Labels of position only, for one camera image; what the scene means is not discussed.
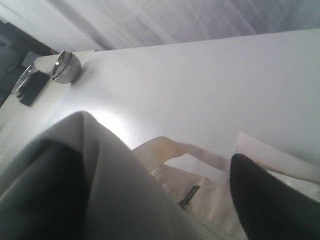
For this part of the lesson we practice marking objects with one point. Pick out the white backdrop curtain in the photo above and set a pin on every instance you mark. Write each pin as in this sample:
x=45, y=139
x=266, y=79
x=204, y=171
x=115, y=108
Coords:
x=79, y=25

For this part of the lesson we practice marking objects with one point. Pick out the round metal tin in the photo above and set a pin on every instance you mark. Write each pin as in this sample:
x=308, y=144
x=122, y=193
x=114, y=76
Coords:
x=66, y=69
x=23, y=79

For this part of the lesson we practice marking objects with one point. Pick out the beige duffel bag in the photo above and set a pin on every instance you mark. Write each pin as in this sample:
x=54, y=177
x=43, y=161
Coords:
x=79, y=181

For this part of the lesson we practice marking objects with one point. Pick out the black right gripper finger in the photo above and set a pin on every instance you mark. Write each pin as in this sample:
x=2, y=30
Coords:
x=267, y=208

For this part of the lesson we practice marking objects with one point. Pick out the black flat block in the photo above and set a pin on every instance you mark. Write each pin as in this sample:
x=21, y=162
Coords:
x=32, y=87

